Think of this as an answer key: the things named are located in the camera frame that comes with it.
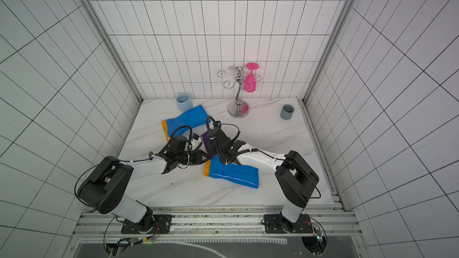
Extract pink wine glass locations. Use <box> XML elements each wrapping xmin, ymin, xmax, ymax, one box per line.
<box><xmin>243</xmin><ymin>62</ymin><xmax>259</xmax><ymax>93</ymax></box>

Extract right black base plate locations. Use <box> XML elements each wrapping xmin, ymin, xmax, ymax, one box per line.
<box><xmin>261</xmin><ymin>214</ymin><xmax>315</xmax><ymax>234</ymax></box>

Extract aluminium mounting rail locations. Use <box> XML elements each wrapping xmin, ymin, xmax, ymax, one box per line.
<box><xmin>74</xmin><ymin>205</ymin><xmax>363</xmax><ymax>243</ymax></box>

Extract blue rubber boot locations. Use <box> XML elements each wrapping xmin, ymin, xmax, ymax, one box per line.
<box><xmin>161</xmin><ymin>105</ymin><xmax>208</xmax><ymax>142</ymax></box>
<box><xmin>203</xmin><ymin>156</ymin><xmax>259</xmax><ymax>189</ymax></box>

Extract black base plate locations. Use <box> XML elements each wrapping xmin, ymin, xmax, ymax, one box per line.
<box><xmin>261</xmin><ymin>214</ymin><xmax>315</xmax><ymax>234</ymax></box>
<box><xmin>121</xmin><ymin>215</ymin><xmax>173</xmax><ymax>235</ymax></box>

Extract purple cloth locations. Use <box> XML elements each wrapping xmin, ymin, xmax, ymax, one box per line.
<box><xmin>201</xmin><ymin>131</ymin><xmax>216</xmax><ymax>158</ymax></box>

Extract light blue mug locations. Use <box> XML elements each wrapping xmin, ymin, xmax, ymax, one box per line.
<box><xmin>176</xmin><ymin>92</ymin><xmax>193</xmax><ymax>112</ymax></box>

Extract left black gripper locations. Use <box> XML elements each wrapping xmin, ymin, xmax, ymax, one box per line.
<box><xmin>177</xmin><ymin>150</ymin><xmax>212</xmax><ymax>166</ymax></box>

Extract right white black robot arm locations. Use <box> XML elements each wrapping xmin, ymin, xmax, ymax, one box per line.
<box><xmin>203</xmin><ymin>127</ymin><xmax>322</xmax><ymax>227</ymax></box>

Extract grey-teal cup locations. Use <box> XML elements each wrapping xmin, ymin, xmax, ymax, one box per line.
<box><xmin>280</xmin><ymin>104</ymin><xmax>295</xmax><ymax>120</ymax></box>

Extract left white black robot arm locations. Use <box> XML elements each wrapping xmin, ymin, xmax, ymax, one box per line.
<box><xmin>75</xmin><ymin>136</ymin><xmax>211</xmax><ymax>225</ymax></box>

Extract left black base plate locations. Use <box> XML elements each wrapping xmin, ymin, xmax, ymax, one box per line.
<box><xmin>121</xmin><ymin>215</ymin><xmax>173</xmax><ymax>235</ymax></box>

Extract chrome glass holder stand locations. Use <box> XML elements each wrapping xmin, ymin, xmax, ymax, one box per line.
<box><xmin>217</xmin><ymin>66</ymin><xmax>262</xmax><ymax>118</ymax></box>

